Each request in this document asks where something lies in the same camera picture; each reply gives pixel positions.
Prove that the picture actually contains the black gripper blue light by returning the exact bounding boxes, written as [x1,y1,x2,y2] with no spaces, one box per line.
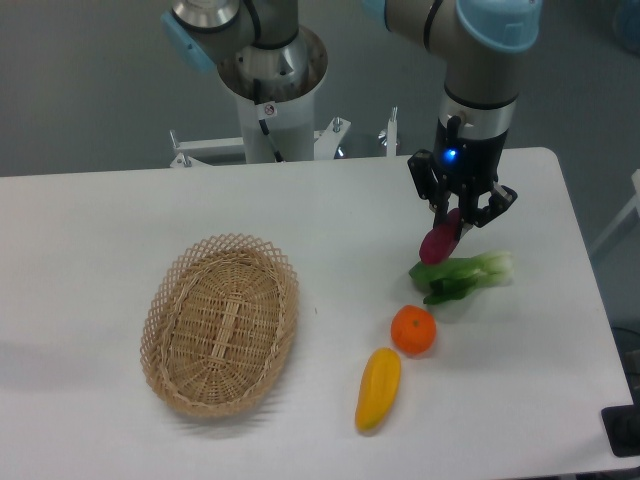
[407,123,517,228]

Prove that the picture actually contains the purple sweet potato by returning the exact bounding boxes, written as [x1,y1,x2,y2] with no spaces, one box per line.
[419,208,460,265]

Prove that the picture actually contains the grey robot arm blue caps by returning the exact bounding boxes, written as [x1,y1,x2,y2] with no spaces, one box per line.
[161,1,542,233]

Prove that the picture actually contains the green bok choy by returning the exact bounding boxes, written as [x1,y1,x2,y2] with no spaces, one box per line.
[409,251,514,305]

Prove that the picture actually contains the orange mandarin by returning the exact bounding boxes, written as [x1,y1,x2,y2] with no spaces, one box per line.
[390,305,437,356]

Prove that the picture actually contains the yellow mango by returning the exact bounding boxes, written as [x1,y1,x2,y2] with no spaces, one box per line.
[354,348,402,433]

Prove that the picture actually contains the woven wicker basket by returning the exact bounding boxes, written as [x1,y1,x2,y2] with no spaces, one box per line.
[140,234,299,418]

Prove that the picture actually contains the black device at table edge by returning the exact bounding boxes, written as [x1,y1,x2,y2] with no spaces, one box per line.
[601,405,639,458]

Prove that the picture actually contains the white frame at right edge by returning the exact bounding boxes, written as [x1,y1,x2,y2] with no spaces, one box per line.
[588,170,640,260]

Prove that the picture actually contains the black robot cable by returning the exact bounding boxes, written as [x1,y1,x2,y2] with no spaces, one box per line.
[252,78,286,164]

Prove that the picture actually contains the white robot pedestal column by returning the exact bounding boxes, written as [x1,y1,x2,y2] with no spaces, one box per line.
[217,26,328,164]

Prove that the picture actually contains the white metal base frame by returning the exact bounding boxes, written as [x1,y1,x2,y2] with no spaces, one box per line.
[168,106,403,168]

